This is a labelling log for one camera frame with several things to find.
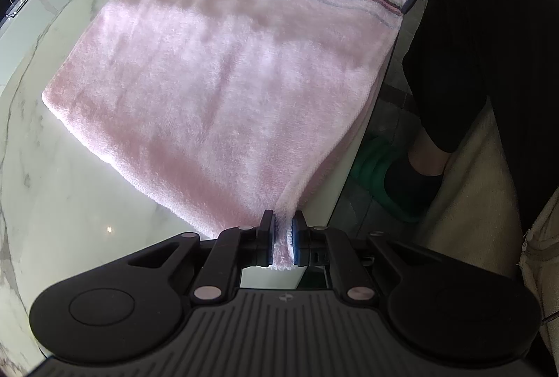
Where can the person's black trousers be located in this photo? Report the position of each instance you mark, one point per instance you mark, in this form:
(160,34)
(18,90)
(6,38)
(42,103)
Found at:
(489,62)

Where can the beige sofa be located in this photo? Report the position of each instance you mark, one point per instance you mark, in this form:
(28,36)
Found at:
(476,202)

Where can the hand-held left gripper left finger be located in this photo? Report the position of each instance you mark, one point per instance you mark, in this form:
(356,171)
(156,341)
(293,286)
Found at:
(271,238)

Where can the white router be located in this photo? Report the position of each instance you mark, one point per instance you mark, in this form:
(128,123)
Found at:
(16,5)

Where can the person's bare lower leg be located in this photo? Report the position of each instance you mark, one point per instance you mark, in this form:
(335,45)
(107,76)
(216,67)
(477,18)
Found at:
(430,154)

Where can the pink striped towel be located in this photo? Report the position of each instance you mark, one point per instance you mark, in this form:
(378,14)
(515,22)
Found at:
(227,97)

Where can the green slipper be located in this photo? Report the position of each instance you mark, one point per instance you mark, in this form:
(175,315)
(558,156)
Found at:
(371,171)

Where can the person's black sock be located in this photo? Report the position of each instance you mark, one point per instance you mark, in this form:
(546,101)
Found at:
(412,185)

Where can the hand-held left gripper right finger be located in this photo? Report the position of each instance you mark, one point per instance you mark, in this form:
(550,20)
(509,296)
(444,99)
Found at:
(297,239)

